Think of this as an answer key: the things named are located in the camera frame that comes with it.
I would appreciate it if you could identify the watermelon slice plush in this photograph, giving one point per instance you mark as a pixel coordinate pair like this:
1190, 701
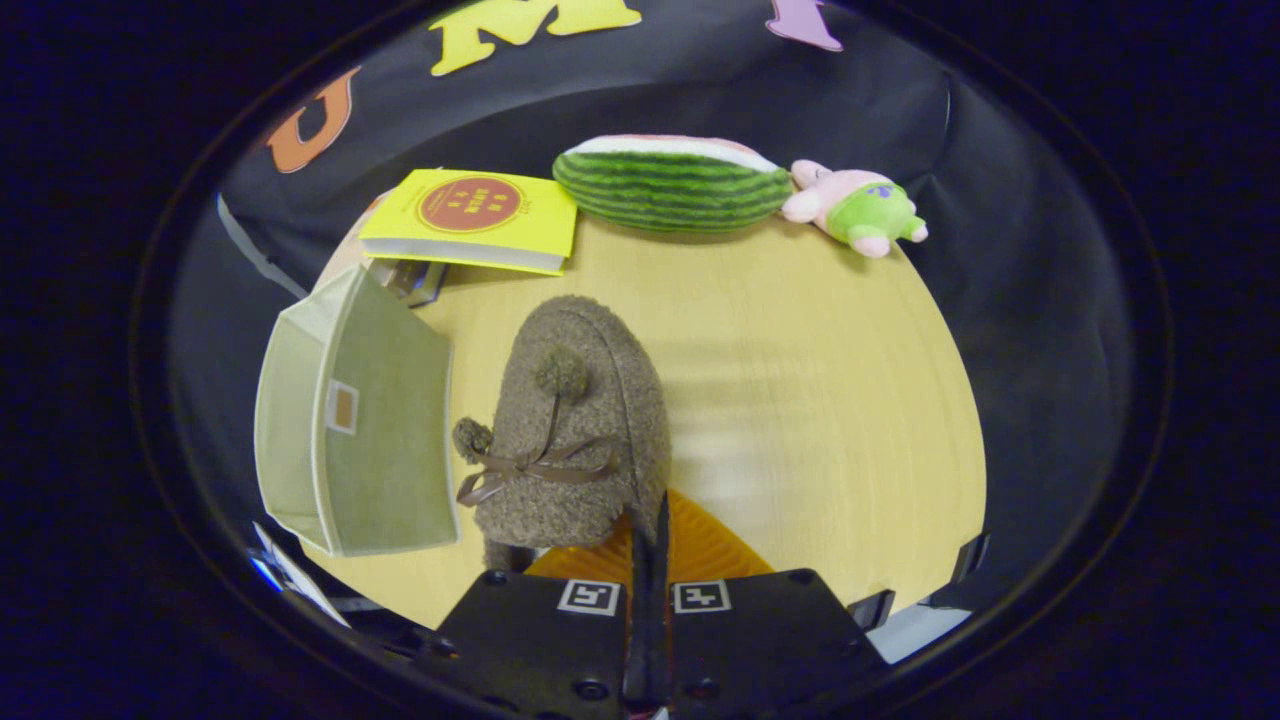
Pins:
670, 195

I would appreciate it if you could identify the yellow book with red circle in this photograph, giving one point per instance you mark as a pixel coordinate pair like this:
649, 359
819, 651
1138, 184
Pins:
540, 230

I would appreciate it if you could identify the pale green fabric storage box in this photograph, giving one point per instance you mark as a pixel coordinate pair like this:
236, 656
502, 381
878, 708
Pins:
390, 450

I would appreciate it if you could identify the pink and green plush toy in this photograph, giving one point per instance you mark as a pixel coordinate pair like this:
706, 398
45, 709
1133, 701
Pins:
860, 215

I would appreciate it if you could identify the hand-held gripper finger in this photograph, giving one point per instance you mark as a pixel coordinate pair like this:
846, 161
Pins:
642, 640
664, 640

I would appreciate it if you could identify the black table bracket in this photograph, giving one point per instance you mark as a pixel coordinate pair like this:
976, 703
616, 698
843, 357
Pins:
972, 557
872, 610

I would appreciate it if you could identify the colourful printed sheets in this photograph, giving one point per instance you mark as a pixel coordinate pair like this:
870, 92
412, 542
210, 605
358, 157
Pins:
290, 575

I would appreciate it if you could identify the brown fuzzy shoe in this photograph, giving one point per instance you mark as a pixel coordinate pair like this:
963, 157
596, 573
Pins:
590, 400

